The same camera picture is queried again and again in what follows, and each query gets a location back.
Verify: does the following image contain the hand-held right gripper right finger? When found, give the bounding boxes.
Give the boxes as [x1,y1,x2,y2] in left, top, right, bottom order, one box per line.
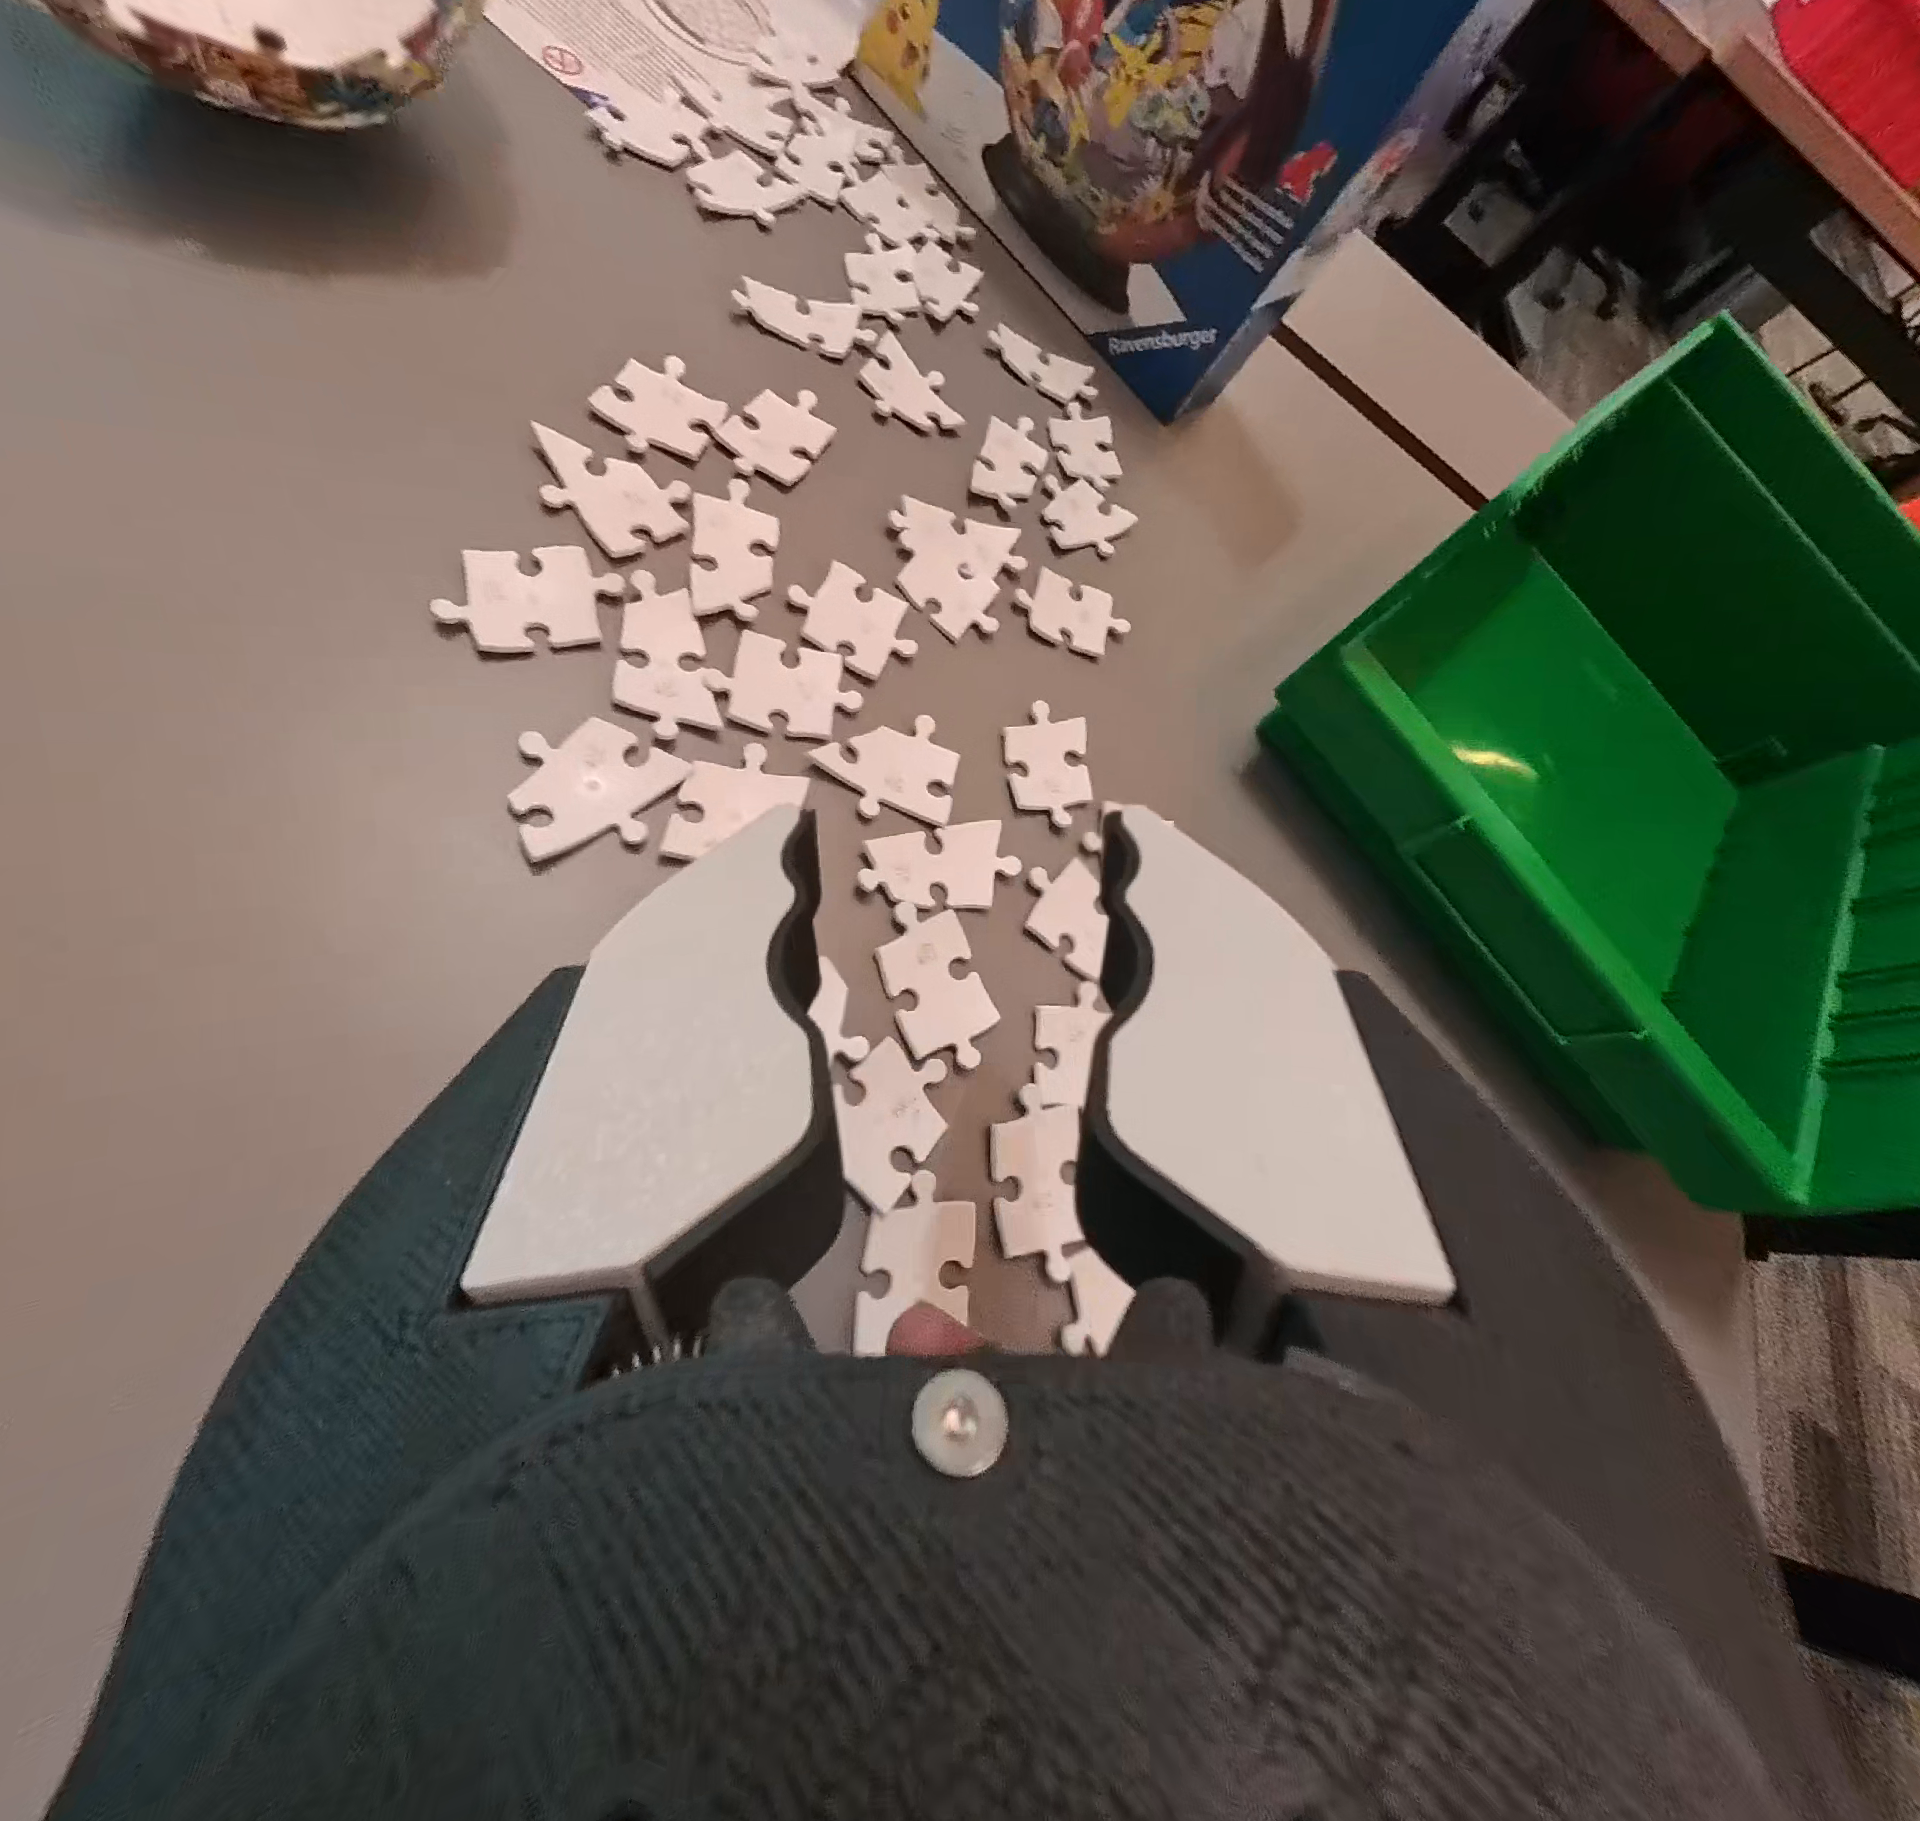
[1077,803,1461,1319]

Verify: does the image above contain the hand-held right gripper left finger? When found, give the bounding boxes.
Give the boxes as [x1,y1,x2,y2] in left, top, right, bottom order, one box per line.
[457,803,850,1312]

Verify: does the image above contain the pile of white puzzle pieces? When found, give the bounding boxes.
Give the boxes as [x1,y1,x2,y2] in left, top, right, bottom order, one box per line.
[431,36,1183,1361]

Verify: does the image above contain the blue printed puzzle box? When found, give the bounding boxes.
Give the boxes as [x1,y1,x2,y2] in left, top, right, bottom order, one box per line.
[853,0,1596,428]

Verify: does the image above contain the green plastic bin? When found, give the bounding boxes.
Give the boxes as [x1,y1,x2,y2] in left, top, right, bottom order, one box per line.
[1256,307,1920,1221]

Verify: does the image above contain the red storage bin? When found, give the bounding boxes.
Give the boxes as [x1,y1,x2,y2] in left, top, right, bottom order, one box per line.
[1769,0,1920,193]

